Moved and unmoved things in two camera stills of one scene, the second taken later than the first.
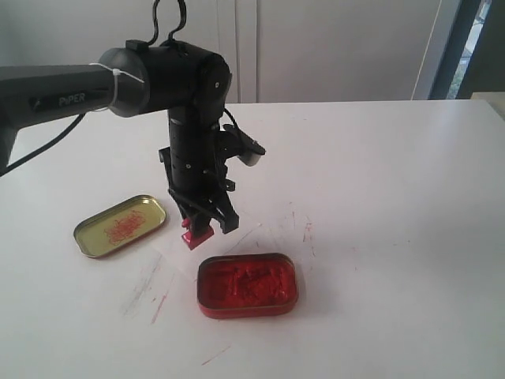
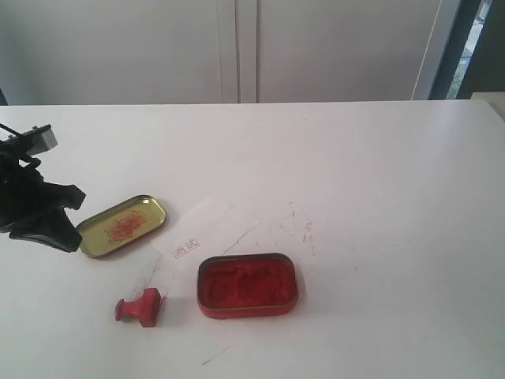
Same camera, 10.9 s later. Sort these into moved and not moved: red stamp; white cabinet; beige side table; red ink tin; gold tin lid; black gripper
Moved: red stamp; black gripper
Not moved: white cabinet; red ink tin; beige side table; gold tin lid
